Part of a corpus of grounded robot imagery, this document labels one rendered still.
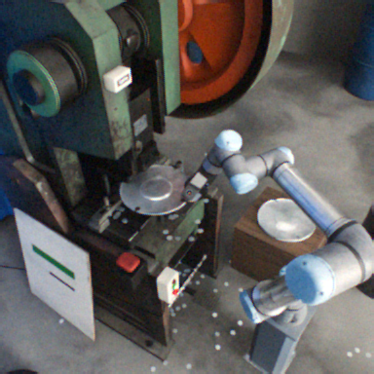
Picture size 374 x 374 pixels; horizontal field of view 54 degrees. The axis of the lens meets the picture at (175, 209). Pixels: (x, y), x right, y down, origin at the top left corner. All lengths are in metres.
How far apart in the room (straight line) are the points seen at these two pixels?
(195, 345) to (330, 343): 0.66
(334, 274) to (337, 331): 1.18
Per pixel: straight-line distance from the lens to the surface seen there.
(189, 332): 1.97
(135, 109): 1.28
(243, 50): 1.40
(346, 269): 0.96
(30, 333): 2.14
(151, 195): 1.44
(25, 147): 1.59
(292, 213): 2.01
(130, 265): 1.27
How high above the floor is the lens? 1.78
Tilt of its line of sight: 46 degrees down
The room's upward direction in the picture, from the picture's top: 3 degrees counter-clockwise
